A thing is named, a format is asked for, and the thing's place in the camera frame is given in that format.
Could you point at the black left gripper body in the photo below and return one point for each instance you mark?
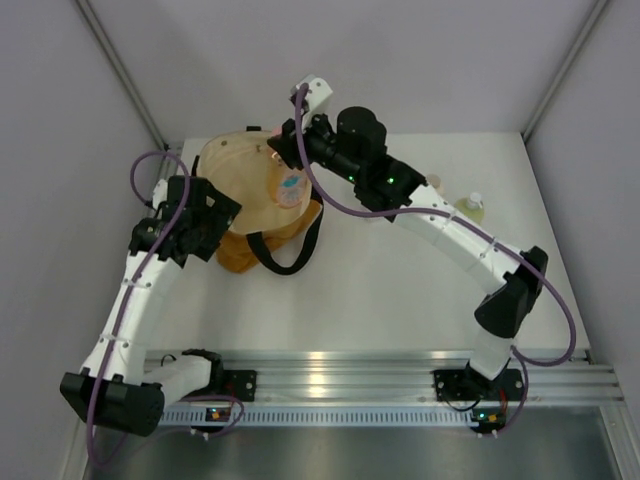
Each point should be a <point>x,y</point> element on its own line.
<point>213,221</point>

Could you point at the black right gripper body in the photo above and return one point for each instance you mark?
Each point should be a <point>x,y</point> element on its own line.
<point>321,146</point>

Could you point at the tan canvas bag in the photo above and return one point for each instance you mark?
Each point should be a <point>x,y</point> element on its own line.
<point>282,240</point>

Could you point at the pink capped orange bottle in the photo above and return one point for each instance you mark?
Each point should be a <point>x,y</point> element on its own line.
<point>286,186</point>

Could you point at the beige round jar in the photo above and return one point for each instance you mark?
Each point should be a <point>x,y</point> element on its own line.
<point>436,182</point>

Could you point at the yellow-green pump bottle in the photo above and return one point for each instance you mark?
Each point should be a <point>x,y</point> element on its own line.
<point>472,207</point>

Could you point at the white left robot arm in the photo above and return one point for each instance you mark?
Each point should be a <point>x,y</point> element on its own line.
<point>112,389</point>

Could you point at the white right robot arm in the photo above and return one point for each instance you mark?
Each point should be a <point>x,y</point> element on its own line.
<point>355,150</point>

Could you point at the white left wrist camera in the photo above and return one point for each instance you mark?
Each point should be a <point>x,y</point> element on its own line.
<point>159,193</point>

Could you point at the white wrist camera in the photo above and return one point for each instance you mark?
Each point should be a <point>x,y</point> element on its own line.
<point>159,193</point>
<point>317,97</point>

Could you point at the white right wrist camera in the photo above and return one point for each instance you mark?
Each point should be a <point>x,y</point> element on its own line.
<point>317,97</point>

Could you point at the left aluminium frame post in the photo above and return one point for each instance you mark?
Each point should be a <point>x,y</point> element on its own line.
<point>121,73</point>

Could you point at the aluminium frame post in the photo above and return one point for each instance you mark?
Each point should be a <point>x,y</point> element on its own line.
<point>577,45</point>
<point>121,73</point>

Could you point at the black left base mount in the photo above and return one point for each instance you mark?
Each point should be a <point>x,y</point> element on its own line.
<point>241,384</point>

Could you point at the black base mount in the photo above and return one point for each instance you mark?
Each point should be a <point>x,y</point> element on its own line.
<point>241,384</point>
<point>466,385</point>

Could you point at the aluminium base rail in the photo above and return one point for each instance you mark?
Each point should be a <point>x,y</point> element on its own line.
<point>364,389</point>

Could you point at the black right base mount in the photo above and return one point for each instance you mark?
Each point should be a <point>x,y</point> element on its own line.
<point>466,385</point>

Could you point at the right aluminium frame post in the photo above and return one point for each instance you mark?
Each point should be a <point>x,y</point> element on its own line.
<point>577,45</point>

